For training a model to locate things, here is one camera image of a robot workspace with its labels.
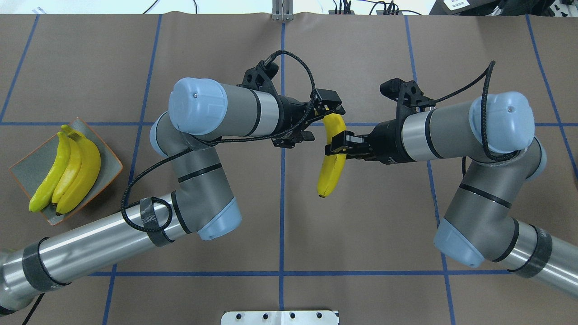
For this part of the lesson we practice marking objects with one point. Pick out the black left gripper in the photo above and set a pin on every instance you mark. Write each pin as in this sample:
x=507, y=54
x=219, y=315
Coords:
x=292, y=115

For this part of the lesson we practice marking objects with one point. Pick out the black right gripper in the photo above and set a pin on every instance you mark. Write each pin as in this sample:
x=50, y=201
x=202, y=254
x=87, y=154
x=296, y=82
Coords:
x=386, y=141

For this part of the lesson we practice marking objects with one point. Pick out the yellow banana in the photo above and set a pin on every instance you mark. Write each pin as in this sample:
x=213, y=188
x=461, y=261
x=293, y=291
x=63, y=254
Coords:
x=72, y=168
x=86, y=177
x=43, y=194
x=332, y=166

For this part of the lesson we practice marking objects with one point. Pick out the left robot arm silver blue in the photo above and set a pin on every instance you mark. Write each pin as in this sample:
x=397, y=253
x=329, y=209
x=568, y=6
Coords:
x=201, y=114

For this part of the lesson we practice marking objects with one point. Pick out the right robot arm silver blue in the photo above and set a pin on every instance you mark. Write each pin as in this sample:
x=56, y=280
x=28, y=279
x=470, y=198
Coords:
x=476, y=225

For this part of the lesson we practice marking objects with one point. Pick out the white mounting plate with bolts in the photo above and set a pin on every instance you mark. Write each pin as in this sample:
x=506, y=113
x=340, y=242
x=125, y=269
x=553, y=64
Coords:
x=295, y=317

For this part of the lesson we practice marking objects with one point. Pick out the grey square plate orange rim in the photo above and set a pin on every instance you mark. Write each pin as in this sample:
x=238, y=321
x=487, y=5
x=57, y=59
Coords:
x=30, y=171

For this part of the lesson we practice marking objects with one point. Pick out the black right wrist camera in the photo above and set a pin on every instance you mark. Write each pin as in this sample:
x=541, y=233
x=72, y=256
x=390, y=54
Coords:
x=409, y=97

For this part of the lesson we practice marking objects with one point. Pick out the aluminium frame post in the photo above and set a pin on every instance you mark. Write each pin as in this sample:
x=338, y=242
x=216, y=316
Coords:
x=282, y=11

